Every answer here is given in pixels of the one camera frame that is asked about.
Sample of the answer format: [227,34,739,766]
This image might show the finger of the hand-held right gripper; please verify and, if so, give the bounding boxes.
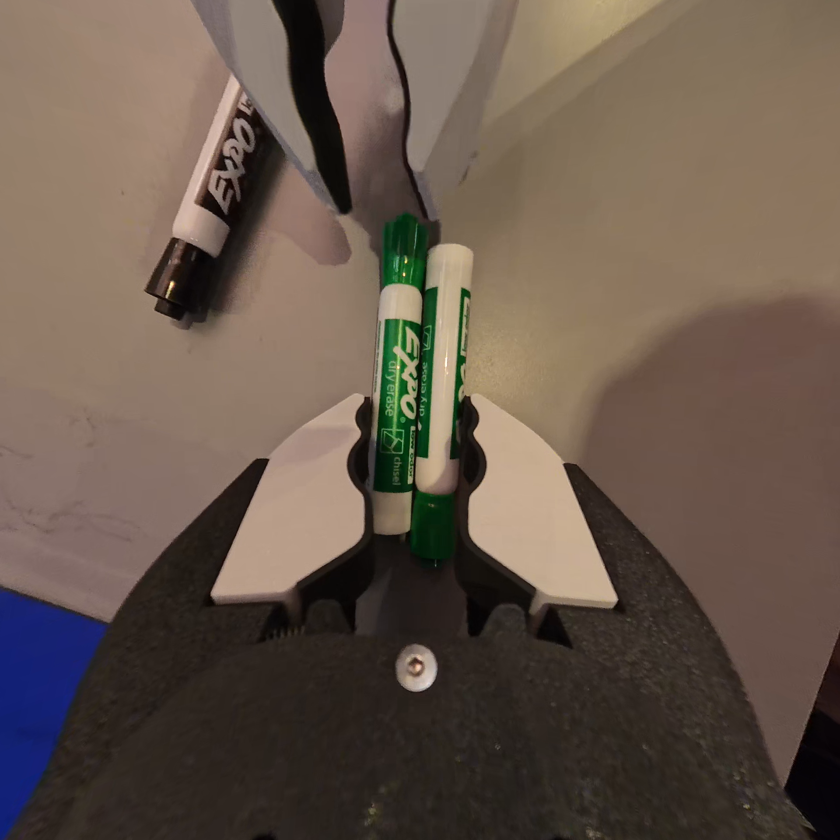
[192,0,353,216]
[386,0,521,222]

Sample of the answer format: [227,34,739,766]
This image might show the green dry-erase marker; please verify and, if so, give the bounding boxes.
[409,243,475,571]
[369,213,432,536]

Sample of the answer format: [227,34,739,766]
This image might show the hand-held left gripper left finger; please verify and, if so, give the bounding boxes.
[210,394,376,619]

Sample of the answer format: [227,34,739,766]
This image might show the black dry-erase marker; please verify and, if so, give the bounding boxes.
[144,73,271,329]

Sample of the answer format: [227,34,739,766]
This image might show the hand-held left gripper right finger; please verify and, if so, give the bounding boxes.
[459,394,619,629]

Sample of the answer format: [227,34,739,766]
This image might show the blue plastic bin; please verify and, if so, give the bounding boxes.
[0,587,109,788]

